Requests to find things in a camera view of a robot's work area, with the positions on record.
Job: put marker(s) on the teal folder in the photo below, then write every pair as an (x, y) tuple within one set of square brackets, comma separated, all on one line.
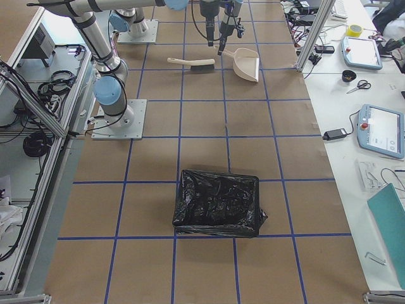
[(388, 213)]

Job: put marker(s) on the grey control box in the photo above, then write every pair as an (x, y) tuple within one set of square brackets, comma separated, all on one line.
[(41, 47)]

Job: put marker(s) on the yellow tape roll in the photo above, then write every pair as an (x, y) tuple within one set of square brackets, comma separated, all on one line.
[(354, 30)]

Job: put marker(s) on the metal hex key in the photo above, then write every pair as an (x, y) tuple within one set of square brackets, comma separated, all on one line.
[(375, 258)]

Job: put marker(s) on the near teach pendant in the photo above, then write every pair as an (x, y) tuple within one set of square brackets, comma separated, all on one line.
[(381, 130)]

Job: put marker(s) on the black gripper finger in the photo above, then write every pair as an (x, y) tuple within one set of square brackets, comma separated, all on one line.
[(210, 29)]

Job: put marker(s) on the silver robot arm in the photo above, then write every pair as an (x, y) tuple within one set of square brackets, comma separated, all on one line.
[(121, 20), (109, 90)]

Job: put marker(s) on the teach pendant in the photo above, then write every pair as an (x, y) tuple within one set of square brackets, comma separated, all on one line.
[(361, 53), (381, 130)]

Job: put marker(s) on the beige hand brush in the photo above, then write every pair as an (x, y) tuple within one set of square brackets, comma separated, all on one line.
[(196, 66)]

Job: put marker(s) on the black handled scissors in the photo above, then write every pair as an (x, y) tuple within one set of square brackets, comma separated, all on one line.
[(361, 85)]

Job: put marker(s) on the aluminium frame post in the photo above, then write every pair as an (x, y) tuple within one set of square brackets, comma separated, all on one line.
[(320, 19)]

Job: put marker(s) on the far teach pendant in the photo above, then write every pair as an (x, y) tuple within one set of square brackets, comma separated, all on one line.
[(361, 53)]

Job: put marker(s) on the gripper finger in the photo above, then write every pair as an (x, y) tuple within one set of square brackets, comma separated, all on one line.
[(223, 38)]

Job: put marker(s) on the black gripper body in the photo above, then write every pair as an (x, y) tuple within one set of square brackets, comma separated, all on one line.
[(226, 16), (208, 13)]

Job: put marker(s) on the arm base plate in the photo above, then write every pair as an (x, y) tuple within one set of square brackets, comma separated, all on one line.
[(144, 32), (130, 126)]

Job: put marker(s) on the black bag lined bin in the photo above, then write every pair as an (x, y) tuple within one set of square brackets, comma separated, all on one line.
[(218, 204)]

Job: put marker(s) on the beige plastic dustpan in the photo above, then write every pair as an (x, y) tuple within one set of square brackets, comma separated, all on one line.
[(245, 63)]

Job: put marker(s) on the black power adapter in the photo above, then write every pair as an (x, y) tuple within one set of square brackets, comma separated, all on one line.
[(335, 134)]

